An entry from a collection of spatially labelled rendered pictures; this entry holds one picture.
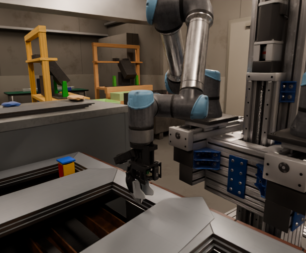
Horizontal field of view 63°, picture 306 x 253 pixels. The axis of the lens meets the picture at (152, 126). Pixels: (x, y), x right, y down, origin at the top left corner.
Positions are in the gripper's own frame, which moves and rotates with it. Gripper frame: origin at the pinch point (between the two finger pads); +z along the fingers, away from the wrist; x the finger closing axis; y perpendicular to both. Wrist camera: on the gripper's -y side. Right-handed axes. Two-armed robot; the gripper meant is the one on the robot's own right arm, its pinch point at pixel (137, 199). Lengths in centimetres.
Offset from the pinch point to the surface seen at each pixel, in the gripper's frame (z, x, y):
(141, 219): 0.8, -6.2, 8.4
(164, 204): 0.7, 4.7, 7.4
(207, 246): 2.7, -0.3, 26.9
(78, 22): -187, 392, -729
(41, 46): -72, 97, -306
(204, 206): 0.7, 12.6, 17.1
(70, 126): -12, 10, -64
